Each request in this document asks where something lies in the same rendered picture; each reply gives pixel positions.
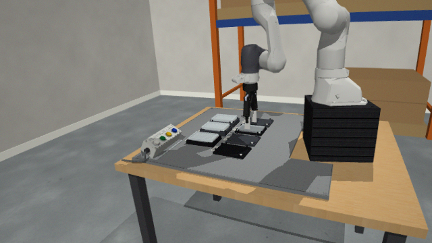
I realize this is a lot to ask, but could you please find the grey button panel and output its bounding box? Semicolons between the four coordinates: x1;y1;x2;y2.
122;124;183;162

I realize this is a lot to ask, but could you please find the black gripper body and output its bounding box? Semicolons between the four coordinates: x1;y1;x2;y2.
242;83;258;101

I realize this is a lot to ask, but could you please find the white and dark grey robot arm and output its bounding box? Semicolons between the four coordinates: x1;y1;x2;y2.
232;0;368;106

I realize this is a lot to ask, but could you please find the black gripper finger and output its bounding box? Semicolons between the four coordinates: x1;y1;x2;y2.
243;94;254;129
251;91;258;122

